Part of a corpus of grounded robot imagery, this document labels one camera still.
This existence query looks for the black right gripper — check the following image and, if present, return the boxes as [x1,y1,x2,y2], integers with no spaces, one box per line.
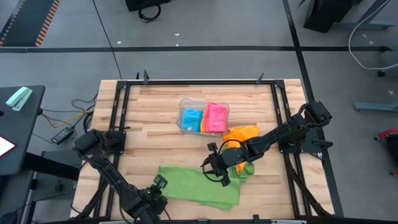
[200,142,249,187]

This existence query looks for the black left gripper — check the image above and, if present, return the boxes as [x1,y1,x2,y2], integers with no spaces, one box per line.
[133,174,170,224]

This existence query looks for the green microfiber towel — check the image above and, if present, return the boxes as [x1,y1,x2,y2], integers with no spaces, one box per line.
[157,164,242,212]
[228,161,256,184]

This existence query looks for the blue microfiber towel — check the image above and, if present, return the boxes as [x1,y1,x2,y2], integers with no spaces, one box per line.
[180,108,204,133]

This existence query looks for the clear plastic bin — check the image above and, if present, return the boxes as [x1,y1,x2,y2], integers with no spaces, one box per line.
[176,98,230,137]

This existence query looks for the black desk base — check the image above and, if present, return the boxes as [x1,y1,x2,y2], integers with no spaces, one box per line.
[23,149,82,181]

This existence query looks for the black power adapter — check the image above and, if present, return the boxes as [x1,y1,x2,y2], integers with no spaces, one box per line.
[50,126,75,146]

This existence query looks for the black side desk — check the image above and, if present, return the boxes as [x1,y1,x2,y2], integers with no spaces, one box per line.
[0,85,46,177]

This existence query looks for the mint green stapler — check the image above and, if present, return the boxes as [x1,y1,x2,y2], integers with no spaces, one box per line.
[5,86,34,112]

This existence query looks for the grey desk foot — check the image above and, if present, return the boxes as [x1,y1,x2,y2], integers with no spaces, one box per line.
[353,101,398,113]

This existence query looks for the red chair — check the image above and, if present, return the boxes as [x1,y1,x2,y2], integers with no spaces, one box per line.
[374,126,398,177]

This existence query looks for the black equipment box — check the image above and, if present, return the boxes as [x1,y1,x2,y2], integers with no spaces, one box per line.
[124,0,172,12]

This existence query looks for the black cabinet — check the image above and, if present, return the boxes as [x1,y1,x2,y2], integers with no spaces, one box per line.
[303,0,363,34]

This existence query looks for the grey desk leg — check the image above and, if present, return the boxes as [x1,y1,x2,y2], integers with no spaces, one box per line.
[337,0,396,29]

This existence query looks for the black mat orange striped edge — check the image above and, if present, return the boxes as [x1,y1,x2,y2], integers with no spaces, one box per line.
[0,0,60,47]

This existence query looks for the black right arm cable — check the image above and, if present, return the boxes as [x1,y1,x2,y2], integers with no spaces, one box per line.
[201,139,242,184]

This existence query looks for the yellow floor cable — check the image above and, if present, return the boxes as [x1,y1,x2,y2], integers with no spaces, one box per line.
[40,108,95,129]

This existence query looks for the black looped floor cable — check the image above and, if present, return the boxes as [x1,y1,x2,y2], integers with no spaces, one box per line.
[70,92,98,113]

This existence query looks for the coiled black cable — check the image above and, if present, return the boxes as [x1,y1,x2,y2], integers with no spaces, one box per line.
[137,2,162,23]

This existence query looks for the white floor cable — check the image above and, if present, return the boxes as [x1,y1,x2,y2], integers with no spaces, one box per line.
[348,0,398,71]

